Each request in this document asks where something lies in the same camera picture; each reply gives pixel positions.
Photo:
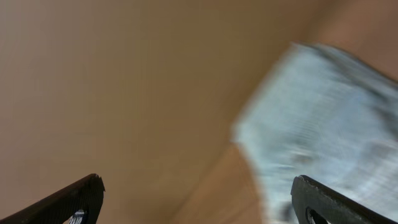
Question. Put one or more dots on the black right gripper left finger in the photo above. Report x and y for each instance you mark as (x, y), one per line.
(79, 202)

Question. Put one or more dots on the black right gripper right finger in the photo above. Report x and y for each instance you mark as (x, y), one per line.
(315, 203)

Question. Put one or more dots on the light blue denim shorts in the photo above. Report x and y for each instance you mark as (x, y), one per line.
(325, 114)

